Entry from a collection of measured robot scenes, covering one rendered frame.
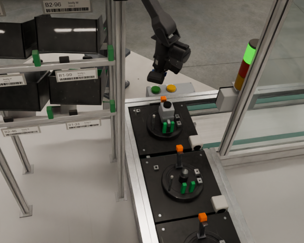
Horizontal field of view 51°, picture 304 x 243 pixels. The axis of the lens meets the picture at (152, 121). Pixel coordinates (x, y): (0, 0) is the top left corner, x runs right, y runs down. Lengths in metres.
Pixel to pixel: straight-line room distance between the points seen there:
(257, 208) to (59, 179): 0.73
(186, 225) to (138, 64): 0.94
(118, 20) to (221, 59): 2.71
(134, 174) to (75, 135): 0.36
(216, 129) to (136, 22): 2.53
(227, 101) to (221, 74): 2.10
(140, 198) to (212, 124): 0.48
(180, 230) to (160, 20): 0.68
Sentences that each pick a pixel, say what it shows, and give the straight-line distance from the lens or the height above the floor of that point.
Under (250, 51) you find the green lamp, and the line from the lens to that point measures 0.92.
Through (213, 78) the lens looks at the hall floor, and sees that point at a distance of 3.04.
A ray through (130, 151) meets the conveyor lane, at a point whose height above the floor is 0.95.
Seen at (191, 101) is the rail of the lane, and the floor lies 0.95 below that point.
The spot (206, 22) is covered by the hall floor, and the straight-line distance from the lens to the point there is 3.85.
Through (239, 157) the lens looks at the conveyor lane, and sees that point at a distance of 1.25.
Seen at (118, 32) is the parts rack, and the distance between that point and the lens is 0.65.
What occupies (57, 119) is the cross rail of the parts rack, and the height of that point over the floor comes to 1.31.
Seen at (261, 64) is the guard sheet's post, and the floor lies 1.38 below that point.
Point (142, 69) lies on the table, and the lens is 1.65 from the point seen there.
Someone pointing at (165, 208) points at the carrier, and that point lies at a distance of 1.04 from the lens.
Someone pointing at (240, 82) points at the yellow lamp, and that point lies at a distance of 0.98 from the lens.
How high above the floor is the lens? 1.89
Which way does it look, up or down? 48 degrees down
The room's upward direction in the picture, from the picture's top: 6 degrees clockwise
